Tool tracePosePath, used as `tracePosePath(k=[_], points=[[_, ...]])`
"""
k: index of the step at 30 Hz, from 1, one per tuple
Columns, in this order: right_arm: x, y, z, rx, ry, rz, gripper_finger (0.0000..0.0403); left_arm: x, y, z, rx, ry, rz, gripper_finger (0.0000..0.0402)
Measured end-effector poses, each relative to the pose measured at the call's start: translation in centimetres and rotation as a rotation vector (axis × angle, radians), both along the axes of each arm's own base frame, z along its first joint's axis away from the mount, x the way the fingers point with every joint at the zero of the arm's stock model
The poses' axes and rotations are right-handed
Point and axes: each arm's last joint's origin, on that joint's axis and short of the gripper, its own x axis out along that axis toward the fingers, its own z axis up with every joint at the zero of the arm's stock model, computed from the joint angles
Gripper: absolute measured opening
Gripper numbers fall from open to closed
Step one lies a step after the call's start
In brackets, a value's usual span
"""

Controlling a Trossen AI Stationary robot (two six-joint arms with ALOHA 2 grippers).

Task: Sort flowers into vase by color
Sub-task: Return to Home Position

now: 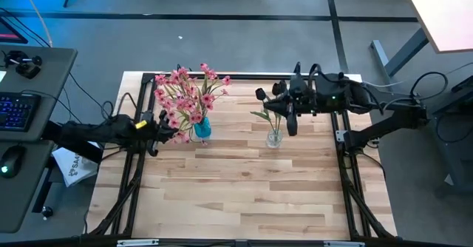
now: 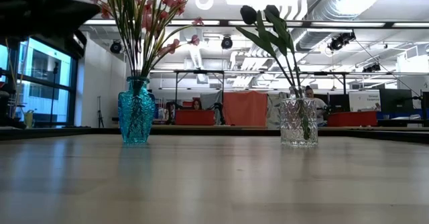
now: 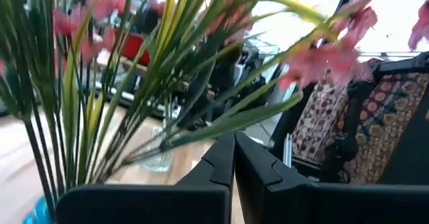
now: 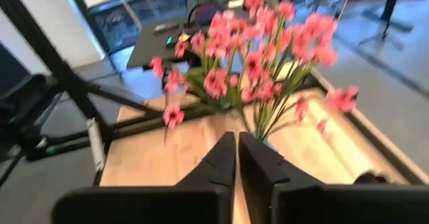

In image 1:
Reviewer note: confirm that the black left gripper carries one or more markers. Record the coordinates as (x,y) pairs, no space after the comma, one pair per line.
(157,132)

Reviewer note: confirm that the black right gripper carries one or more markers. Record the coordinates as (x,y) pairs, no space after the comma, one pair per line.
(301,104)

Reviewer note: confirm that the blue glass vase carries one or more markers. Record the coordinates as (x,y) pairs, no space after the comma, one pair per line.
(202,129)

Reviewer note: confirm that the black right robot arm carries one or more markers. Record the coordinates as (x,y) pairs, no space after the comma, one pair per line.
(388,123)

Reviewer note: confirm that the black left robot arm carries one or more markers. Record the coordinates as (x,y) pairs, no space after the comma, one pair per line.
(111,130)

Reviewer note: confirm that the clear glass vase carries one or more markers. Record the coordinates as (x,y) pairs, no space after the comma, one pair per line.
(274,139)

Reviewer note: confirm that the white mounting plate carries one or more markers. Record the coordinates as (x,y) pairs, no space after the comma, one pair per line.
(340,136)

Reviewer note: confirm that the white paper bag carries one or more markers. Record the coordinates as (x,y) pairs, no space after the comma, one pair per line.
(74,165)

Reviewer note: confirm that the grey table leg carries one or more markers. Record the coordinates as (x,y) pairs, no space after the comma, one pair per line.
(406,51)

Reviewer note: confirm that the grey desk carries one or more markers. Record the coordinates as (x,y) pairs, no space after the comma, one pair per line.
(40,77)

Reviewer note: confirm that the black desk caster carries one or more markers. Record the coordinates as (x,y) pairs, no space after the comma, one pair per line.
(47,212)

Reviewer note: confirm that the backlit black keyboard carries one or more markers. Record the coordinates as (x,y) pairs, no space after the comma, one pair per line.
(16,112)

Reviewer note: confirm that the black computer mouse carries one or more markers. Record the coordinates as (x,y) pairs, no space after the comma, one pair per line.
(11,162)

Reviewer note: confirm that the dark equipment stand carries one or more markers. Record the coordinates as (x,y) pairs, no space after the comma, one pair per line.
(458,158)

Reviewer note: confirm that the white table top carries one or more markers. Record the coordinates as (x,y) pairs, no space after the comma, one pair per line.
(443,14)

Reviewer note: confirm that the computer monitor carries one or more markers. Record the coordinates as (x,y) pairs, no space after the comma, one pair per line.
(9,32)

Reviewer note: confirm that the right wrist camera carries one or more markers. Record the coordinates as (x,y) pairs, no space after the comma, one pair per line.
(298,84)

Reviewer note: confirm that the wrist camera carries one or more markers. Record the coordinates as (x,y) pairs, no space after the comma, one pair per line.
(146,115)
(298,84)

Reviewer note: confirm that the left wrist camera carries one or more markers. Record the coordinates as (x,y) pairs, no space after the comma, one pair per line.
(146,115)

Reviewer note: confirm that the black aluminium table frame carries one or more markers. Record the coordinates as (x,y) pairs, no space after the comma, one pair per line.
(240,76)

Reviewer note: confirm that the silver frame bracket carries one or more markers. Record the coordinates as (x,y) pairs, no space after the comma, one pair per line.
(343,244)
(136,242)

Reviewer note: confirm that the black clamp mount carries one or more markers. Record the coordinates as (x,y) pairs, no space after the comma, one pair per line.
(26,69)

